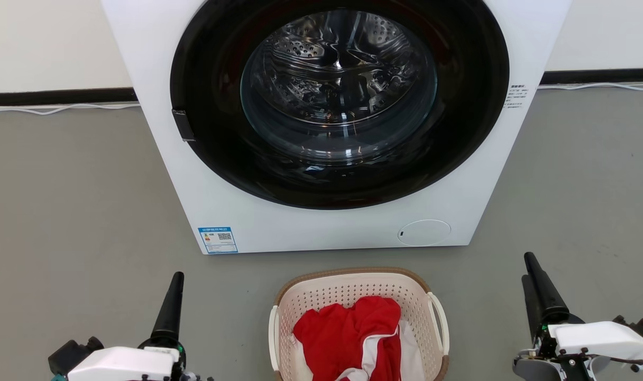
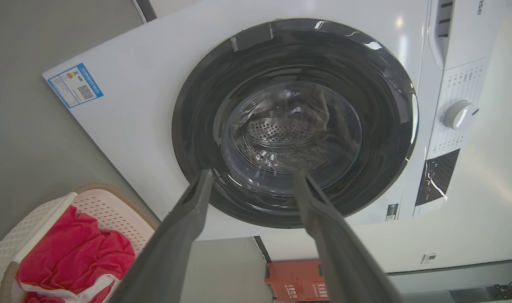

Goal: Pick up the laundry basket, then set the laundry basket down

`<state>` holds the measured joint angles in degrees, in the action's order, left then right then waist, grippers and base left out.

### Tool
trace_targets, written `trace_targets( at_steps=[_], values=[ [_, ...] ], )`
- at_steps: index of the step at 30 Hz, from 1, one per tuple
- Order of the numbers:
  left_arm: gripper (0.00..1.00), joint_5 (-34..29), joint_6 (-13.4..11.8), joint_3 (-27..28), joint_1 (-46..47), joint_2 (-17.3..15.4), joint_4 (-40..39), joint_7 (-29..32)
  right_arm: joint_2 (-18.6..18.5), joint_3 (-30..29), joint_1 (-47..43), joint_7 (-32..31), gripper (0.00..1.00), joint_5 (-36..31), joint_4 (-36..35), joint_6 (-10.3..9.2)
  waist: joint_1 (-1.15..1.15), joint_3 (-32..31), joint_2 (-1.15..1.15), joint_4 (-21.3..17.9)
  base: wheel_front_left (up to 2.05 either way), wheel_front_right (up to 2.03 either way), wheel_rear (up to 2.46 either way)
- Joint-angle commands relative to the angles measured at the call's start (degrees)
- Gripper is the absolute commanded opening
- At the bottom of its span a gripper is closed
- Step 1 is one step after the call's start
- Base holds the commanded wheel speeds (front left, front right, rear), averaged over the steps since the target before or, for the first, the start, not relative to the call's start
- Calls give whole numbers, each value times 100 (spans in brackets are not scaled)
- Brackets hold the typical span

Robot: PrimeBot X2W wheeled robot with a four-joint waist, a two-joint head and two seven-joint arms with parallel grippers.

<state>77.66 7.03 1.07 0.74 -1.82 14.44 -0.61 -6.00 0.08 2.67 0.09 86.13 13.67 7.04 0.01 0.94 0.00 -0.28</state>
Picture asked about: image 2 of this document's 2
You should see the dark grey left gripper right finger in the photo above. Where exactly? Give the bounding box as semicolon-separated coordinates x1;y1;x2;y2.
293;170;404;303

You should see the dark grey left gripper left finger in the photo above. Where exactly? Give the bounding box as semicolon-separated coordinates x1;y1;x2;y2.
108;169;214;303

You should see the white laundry basket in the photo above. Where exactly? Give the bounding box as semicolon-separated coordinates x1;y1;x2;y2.
0;183;160;303

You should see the orange box with print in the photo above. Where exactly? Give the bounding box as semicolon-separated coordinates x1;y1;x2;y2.
264;260;330;302

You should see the red garment with white trim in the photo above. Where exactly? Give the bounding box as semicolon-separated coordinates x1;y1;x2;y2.
17;205;136;303

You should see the white front-load washing machine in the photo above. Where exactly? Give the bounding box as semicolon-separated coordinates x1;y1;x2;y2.
42;0;512;242

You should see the black round washing machine door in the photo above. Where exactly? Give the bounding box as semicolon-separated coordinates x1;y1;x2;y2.
172;18;419;229

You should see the white washing machine dial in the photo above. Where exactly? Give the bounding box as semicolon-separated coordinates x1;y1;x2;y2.
443;100;480;130

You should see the blue energy label sticker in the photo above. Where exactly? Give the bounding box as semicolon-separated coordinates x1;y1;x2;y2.
47;63;104;109

